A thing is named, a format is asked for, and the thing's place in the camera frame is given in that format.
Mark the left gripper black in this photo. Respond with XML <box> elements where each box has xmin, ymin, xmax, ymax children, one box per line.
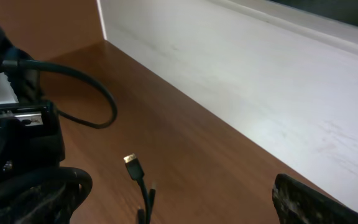
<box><xmin>0</xmin><ymin>100</ymin><xmax>65</xmax><ymax>183</ymax></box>

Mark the left camera cable black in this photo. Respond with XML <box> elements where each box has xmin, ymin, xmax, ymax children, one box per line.
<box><xmin>1</xmin><ymin>58</ymin><xmax>118</xmax><ymax>130</ymax></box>

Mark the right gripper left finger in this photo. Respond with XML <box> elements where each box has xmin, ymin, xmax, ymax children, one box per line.
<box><xmin>0</xmin><ymin>181</ymin><xmax>83</xmax><ymax>224</ymax></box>

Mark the black USB cable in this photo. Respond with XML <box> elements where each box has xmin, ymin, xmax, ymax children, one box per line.
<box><xmin>0</xmin><ymin>152</ymin><xmax>157</xmax><ymax>224</ymax></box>

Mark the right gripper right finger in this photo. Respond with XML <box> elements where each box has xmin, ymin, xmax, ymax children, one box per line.
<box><xmin>272</xmin><ymin>174</ymin><xmax>358</xmax><ymax>224</ymax></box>

